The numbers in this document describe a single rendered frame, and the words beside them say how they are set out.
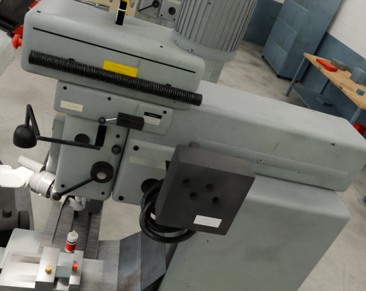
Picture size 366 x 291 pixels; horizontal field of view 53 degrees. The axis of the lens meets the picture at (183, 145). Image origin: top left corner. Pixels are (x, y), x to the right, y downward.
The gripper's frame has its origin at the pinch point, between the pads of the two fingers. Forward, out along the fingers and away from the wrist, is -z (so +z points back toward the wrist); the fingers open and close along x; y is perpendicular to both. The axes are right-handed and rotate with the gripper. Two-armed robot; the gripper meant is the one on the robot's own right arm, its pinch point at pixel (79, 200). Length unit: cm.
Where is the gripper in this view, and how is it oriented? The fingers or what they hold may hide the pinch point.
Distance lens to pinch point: 142.4
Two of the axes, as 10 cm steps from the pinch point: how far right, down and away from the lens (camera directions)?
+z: -9.1, -4.0, 0.9
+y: -3.1, 8.1, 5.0
